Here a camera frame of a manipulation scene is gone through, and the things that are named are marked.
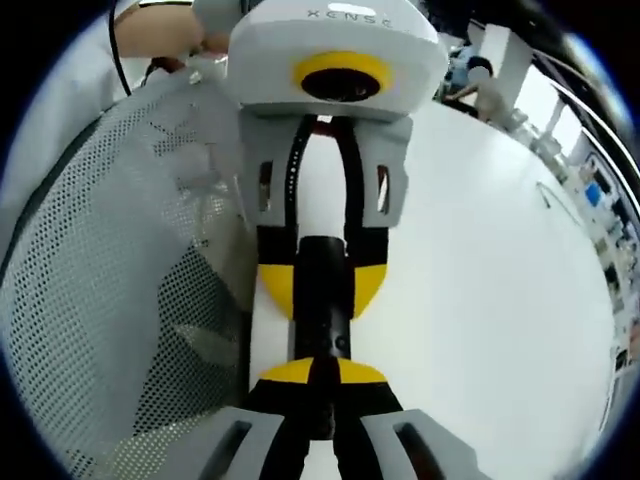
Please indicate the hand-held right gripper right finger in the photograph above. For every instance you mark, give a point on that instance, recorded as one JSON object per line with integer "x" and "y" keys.
{"x": 395, "y": 440}

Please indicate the blue box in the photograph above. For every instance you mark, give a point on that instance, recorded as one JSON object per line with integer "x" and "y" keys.
{"x": 594, "y": 194}

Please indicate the grey mesh office chair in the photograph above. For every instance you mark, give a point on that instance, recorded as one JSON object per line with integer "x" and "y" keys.
{"x": 100, "y": 260}

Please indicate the white pillar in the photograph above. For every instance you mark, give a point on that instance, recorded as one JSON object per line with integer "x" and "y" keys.
{"x": 505, "y": 47}

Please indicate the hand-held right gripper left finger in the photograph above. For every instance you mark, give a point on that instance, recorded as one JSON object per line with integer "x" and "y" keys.
{"x": 260, "y": 440}

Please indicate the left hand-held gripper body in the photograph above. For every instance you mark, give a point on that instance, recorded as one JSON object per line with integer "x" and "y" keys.
{"x": 340, "y": 35}

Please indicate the person's left hand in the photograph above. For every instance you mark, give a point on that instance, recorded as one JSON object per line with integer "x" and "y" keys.
{"x": 160, "y": 30}

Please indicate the black remote control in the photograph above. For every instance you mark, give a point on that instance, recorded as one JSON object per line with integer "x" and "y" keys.
{"x": 322, "y": 300}

